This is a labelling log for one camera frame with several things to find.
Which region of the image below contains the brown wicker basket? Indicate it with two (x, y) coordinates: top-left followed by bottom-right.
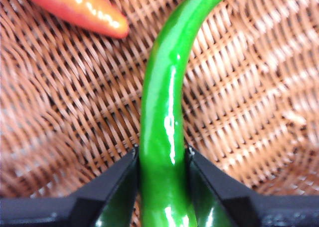
(0, 0), (319, 227)

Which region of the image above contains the orange carrot with green leaves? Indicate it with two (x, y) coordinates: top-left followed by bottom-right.
(14, 0), (130, 39)

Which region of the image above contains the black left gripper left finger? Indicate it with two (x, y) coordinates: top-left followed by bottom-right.
(0, 145), (140, 227)

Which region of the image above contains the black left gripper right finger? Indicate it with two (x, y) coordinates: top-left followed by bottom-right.
(185, 145), (319, 227)

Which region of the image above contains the green chili pepper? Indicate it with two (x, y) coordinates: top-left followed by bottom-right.
(139, 0), (238, 227)

